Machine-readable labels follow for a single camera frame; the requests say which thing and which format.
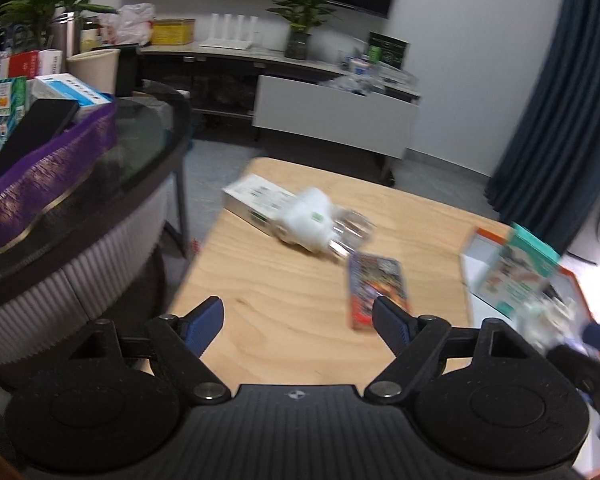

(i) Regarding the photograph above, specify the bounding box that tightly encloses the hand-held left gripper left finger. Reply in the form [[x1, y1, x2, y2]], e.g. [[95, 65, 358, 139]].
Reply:
[[80, 296, 231, 405]]

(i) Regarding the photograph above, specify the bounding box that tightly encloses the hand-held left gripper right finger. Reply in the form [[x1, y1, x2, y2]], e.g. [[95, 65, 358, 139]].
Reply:
[[364, 296, 541, 405]]

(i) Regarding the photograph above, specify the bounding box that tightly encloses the white plug adapter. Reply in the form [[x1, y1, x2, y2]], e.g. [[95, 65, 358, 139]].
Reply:
[[517, 290, 581, 351]]

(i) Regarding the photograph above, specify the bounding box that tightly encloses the white tray with orange rim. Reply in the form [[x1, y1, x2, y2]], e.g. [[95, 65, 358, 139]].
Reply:
[[460, 226, 600, 376]]

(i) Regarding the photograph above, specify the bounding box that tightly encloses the colourful printed box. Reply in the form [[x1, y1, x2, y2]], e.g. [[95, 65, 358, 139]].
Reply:
[[347, 252, 413, 331]]

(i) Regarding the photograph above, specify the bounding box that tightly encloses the light wooden table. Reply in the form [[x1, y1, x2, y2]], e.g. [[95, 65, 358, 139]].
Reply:
[[167, 156, 518, 391]]

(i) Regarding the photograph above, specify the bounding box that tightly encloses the clear plastic case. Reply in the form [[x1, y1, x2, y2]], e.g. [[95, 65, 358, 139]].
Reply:
[[330, 207, 376, 258]]

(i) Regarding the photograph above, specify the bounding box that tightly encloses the teal and white carton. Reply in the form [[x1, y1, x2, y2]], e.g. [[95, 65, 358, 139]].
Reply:
[[472, 222, 561, 318]]

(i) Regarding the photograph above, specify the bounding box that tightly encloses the round black glass table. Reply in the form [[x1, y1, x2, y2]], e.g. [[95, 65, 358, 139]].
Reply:
[[0, 80, 193, 381]]

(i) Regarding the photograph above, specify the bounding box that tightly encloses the flat white cardboard box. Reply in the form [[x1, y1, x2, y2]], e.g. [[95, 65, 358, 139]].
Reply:
[[221, 174, 297, 236]]

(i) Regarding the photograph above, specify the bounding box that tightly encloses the white handheld device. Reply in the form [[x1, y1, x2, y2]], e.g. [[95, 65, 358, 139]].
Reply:
[[275, 187, 333, 256]]

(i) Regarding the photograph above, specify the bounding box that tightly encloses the purple gold-patterned cloth box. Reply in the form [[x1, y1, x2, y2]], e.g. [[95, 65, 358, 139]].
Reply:
[[0, 100, 118, 258]]

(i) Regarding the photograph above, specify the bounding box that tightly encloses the low white television cabinet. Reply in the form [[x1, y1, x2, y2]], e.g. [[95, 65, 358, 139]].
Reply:
[[137, 42, 421, 183]]

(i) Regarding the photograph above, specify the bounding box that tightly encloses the dark blue curtain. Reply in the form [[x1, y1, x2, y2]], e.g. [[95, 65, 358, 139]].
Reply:
[[485, 0, 600, 256]]

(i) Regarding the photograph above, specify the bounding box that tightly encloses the pile of clear plastic packets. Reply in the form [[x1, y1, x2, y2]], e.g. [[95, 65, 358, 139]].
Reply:
[[320, 52, 421, 96]]

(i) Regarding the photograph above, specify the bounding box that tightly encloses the black flat tablet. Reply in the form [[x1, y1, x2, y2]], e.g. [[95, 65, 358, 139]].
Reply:
[[0, 99, 80, 186]]

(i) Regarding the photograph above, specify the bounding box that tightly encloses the black upright box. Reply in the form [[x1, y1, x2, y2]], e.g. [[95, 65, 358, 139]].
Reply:
[[115, 45, 142, 97]]

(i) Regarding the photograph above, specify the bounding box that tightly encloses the white and blue box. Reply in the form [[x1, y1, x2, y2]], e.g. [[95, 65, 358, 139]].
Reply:
[[31, 74, 112, 111]]

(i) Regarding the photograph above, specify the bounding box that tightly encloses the black and green box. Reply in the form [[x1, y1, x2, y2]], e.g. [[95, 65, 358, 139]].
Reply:
[[367, 31, 410, 68]]

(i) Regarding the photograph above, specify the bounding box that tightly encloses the beige waste bin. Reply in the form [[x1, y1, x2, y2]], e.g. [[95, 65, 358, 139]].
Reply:
[[66, 49, 121, 96]]

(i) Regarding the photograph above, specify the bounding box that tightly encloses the green and white carton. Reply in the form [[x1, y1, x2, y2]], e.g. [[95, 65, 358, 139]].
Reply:
[[0, 77, 28, 153]]

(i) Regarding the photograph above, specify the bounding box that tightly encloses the white router with antennas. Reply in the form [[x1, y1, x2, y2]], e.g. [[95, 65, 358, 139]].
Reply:
[[198, 12, 261, 51]]

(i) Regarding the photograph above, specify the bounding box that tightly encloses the yellow box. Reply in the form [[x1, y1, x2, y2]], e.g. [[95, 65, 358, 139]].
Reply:
[[151, 18, 196, 46]]

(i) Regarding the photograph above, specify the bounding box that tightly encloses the white plastic bag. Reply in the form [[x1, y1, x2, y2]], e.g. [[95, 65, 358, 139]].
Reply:
[[99, 3, 156, 46]]

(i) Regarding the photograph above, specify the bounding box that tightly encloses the steel thermos flask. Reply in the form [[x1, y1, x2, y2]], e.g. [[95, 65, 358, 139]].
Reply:
[[50, 12, 83, 58]]

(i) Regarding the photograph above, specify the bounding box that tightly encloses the green plant in glass vase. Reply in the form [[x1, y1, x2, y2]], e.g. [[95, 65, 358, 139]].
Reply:
[[266, 0, 356, 60]]

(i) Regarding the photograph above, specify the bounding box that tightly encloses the large leafy green plant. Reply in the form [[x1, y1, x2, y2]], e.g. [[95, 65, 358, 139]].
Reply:
[[0, 0, 118, 46]]

